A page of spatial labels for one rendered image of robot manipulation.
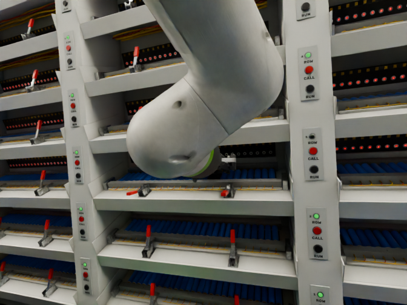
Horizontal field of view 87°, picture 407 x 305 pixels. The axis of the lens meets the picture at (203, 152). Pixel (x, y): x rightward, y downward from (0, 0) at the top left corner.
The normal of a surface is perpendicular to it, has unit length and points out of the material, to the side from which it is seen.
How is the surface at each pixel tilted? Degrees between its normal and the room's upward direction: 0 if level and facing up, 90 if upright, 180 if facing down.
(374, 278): 18
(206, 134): 121
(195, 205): 108
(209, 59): 143
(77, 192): 90
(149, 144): 99
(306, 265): 90
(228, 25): 126
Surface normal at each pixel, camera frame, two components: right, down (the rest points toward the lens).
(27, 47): -0.26, 0.35
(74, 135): -0.29, 0.04
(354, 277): -0.15, -0.94
